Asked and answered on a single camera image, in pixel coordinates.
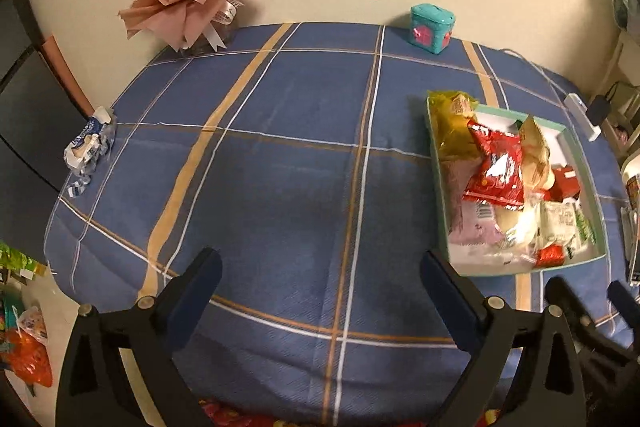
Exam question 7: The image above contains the black charger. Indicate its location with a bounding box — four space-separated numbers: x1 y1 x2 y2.
586 96 613 125

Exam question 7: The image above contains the pinkish brown board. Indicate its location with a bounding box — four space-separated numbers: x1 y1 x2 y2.
40 34 93 112

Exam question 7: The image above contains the blue plaid tablecloth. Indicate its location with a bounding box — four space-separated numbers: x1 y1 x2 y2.
44 22 631 413

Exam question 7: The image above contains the green plastic bag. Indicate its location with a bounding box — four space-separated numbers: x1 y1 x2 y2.
0 241 48 280

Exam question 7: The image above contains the white tray with green rim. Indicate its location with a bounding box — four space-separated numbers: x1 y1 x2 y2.
425 92 608 278

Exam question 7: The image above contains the white power strip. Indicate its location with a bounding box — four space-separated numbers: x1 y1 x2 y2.
564 93 601 142

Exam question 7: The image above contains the pink wafer packet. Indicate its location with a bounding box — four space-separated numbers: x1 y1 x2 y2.
440 157 503 248

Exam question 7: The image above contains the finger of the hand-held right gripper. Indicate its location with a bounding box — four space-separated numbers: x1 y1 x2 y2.
544 276 640 408
606 281 640 325

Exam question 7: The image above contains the orange plastic bag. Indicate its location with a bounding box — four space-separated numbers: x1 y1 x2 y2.
0 327 53 388

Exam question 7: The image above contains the yellow green snack packet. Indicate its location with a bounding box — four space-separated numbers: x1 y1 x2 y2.
427 90 483 160

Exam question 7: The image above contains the dark cabinet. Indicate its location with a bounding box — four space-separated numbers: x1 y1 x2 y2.
0 0 93 202

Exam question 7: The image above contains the round yellow cake clear packet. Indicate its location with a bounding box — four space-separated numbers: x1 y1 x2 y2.
495 202 543 248

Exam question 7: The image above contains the teal toy box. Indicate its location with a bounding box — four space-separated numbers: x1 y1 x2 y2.
410 4 457 54

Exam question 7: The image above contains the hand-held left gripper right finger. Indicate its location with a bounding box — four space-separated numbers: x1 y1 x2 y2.
420 249 586 427

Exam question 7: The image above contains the red packet with gold print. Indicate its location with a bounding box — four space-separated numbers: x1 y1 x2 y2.
547 163 582 202

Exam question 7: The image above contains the red snack packet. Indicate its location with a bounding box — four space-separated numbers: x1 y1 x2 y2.
461 119 527 210

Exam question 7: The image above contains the small white desk fan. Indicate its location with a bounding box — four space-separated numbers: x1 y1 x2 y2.
612 0 640 30

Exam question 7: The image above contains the white shelf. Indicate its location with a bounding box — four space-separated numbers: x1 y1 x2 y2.
590 27 640 158

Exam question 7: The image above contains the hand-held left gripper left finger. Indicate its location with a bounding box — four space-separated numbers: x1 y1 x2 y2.
55 247 223 427

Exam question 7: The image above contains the green white small packet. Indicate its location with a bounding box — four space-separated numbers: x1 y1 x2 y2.
537 199 598 255

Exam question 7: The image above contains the beige biscuit packet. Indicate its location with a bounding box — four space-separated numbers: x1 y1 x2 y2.
517 114 552 208

